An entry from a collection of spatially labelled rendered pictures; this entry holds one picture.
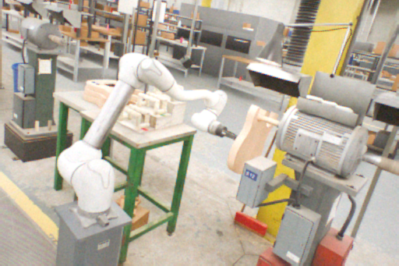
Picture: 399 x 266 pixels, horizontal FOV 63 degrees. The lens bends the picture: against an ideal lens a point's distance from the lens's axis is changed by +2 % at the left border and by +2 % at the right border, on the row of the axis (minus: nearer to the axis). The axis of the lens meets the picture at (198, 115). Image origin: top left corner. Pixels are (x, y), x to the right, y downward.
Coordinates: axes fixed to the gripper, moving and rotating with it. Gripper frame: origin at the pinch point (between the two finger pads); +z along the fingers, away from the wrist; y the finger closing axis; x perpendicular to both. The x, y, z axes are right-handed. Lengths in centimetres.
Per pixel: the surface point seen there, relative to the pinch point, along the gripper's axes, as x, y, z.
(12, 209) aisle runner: -122, 27, -151
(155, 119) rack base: -11, 8, -65
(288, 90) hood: 36.7, -4.3, 9.8
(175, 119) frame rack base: -7, -13, -65
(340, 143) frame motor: 18, 18, 50
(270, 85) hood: 36.5, -4.5, -2.2
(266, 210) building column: -57, -108, -6
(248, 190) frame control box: -17.3, 31.7, 23.7
